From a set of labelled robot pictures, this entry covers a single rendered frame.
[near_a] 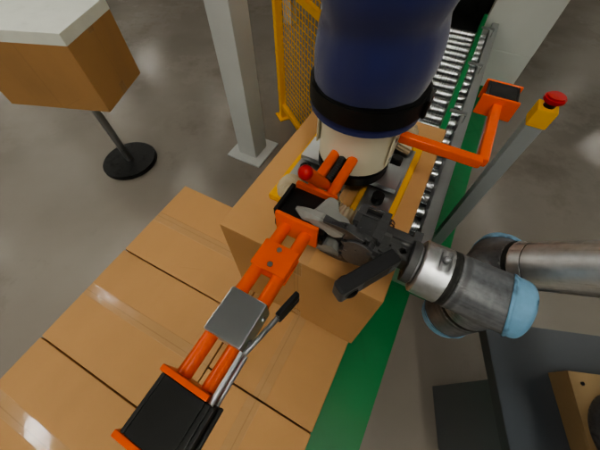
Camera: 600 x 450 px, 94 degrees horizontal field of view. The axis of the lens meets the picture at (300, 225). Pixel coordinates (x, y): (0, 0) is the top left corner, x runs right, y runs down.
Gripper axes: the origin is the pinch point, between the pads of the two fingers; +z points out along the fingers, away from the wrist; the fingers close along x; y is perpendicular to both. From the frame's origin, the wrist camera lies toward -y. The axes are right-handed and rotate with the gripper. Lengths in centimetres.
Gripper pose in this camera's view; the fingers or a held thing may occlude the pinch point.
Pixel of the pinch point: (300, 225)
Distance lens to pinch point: 50.1
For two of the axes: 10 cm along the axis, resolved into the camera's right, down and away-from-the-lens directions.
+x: 0.0, -5.3, -8.4
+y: 4.7, -7.5, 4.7
